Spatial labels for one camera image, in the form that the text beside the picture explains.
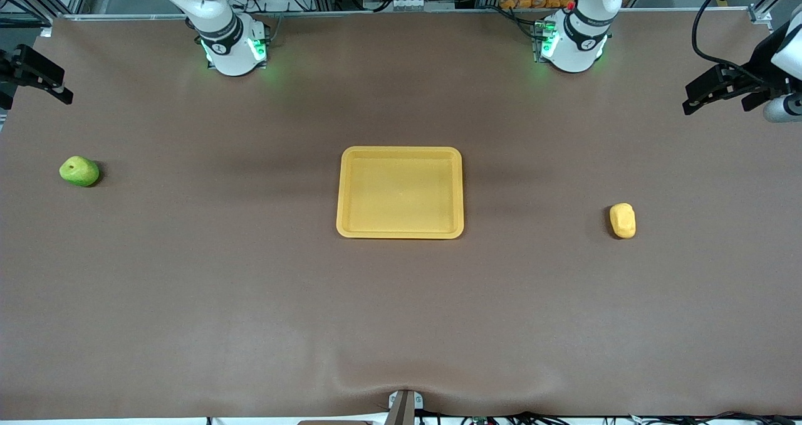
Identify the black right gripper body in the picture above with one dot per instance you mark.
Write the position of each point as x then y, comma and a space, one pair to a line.
14, 66

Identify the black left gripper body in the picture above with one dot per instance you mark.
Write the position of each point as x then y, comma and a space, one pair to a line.
759, 66

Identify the green apple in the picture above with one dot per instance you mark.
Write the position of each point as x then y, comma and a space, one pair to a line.
79, 172

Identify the yellow potato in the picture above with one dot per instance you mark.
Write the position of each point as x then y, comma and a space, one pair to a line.
623, 221

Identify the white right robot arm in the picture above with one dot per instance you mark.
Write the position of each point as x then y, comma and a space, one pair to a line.
229, 49

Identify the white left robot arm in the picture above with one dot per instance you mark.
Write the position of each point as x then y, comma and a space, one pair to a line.
579, 42

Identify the yellow plastic tray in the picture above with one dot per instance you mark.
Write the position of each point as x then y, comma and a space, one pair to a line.
388, 199

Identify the grey terminal strip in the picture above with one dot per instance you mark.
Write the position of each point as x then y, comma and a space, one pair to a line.
408, 2

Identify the brown table mat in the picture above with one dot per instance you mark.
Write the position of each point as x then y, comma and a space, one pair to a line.
401, 318

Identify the aluminium table edge rail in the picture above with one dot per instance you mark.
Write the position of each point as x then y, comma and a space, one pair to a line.
401, 12

